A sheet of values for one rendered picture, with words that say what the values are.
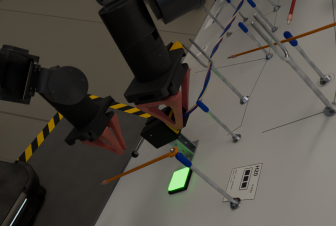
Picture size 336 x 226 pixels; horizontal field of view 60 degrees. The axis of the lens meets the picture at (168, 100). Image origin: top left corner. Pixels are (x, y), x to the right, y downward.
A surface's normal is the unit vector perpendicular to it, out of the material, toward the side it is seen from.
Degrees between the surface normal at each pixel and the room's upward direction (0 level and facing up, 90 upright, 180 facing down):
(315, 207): 50
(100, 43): 0
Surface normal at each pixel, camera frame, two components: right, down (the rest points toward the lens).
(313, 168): -0.72, -0.64
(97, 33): 0.00, -0.69
